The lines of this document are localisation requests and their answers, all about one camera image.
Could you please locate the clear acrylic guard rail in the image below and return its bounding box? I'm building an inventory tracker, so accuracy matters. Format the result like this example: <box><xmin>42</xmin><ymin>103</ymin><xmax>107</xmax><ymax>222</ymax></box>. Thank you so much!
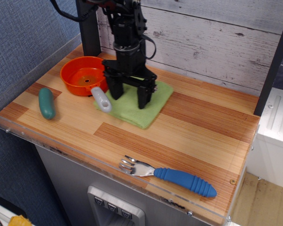
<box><xmin>0</xmin><ymin>47</ymin><xmax>259</xmax><ymax>226</ymax></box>

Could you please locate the white ribbed appliance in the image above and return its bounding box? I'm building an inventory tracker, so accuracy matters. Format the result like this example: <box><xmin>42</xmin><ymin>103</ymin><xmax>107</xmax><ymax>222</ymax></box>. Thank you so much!
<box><xmin>246</xmin><ymin>88</ymin><xmax>283</xmax><ymax>187</ymax></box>

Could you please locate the green cloth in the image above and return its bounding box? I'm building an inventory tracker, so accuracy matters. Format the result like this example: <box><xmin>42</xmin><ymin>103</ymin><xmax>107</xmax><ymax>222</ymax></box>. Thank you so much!
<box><xmin>106</xmin><ymin>81</ymin><xmax>174</xmax><ymax>129</ymax></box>

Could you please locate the teal oval soap bar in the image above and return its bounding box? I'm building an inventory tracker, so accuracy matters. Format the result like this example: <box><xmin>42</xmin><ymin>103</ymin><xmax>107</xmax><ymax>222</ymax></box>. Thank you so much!
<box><xmin>38</xmin><ymin>88</ymin><xmax>56</xmax><ymax>120</ymax></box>

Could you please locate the orange pot with grey handle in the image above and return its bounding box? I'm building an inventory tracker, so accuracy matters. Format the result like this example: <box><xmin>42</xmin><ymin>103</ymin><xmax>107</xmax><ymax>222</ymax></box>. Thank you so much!
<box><xmin>60</xmin><ymin>56</ymin><xmax>112</xmax><ymax>113</ymax></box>

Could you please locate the silver button panel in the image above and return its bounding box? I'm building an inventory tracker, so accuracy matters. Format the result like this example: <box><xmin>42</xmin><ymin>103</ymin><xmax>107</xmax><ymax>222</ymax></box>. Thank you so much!
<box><xmin>87</xmin><ymin>186</ymin><xmax>146</xmax><ymax>226</ymax></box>

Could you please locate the dark right vertical post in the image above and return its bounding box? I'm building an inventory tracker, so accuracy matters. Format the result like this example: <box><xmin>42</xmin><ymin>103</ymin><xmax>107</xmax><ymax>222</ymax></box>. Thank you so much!
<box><xmin>253</xmin><ymin>32</ymin><xmax>283</xmax><ymax>116</ymax></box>

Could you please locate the dark vertical post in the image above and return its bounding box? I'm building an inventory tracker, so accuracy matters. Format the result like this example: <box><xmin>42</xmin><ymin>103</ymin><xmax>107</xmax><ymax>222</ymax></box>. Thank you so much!
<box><xmin>253</xmin><ymin>32</ymin><xmax>283</xmax><ymax>116</ymax></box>
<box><xmin>76</xmin><ymin>0</ymin><xmax>101</xmax><ymax>56</ymax></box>

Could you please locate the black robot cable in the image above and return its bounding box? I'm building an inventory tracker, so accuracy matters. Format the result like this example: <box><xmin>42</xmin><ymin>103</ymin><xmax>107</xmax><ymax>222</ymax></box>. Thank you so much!
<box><xmin>50</xmin><ymin>0</ymin><xmax>99</xmax><ymax>23</ymax></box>

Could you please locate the grey cabinet front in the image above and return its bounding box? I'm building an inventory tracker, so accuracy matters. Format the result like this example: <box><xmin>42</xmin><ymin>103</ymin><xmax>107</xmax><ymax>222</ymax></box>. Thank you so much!
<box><xmin>36</xmin><ymin>146</ymin><xmax>206</xmax><ymax>226</ymax></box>

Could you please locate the dark left vertical post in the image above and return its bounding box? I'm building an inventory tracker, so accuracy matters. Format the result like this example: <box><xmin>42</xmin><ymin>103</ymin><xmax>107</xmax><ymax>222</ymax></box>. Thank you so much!
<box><xmin>76</xmin><ymin>0</ymin><xmax>101</xmax><ymax>56</ymax></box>

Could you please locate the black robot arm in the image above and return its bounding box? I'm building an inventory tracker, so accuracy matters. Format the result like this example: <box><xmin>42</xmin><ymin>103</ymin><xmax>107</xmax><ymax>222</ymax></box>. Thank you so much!
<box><xmin>87</xmin><ymin>0</ymin><xmax>157</xmax><ymax>109</ymax></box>

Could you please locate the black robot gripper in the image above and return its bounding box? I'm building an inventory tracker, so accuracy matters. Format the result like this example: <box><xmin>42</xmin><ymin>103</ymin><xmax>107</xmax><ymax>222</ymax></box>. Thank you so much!
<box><xmin>103</xmin><ymin>40</ymin><xmax>157</xmax><ymax>109</ymax></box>

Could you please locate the fork with blue handle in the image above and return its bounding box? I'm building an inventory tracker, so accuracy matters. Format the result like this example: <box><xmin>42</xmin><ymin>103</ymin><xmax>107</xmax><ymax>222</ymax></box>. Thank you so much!
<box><xmin>119</xmin><ymin>155</ymin><xmax>217</xmax><ymax>198</ymax></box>

